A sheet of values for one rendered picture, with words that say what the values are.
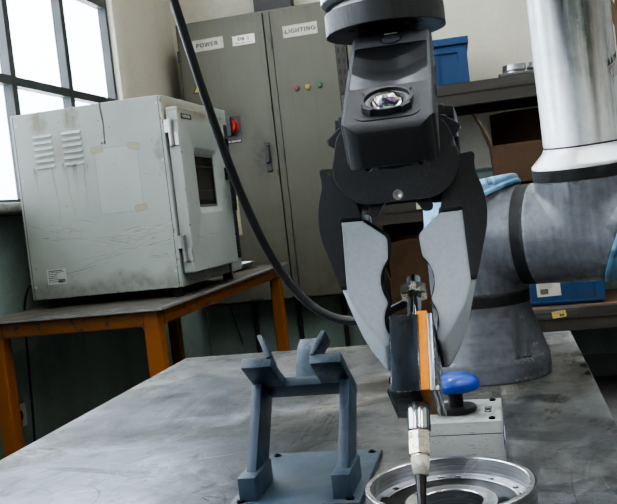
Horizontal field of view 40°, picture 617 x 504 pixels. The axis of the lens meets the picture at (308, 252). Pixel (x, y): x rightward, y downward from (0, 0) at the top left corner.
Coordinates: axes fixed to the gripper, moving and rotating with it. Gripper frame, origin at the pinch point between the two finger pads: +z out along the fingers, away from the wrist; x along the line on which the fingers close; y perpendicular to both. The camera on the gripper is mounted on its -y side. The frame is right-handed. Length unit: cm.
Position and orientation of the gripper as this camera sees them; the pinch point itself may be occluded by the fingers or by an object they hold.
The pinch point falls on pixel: (415, 348)
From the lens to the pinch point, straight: 49.8
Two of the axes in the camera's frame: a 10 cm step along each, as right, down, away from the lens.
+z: 1.1, 9.9, 0.5
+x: -9.7, 1.0, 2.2
